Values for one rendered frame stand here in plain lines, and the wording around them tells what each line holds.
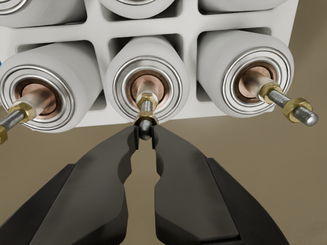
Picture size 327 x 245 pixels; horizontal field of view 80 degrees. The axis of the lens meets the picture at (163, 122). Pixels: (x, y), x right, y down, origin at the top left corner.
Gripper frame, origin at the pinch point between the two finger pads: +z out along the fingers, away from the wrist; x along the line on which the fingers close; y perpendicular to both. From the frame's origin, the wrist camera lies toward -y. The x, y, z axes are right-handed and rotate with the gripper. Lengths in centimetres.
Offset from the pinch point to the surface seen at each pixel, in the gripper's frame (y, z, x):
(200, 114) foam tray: 7.3, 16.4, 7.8
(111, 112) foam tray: 6.4, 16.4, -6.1
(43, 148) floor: 25, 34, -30
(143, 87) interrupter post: -0.4, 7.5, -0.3
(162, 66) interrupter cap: -2.0, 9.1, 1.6
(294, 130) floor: 22, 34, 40
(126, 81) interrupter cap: -0.6, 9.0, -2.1
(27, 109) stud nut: 0.8, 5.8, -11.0
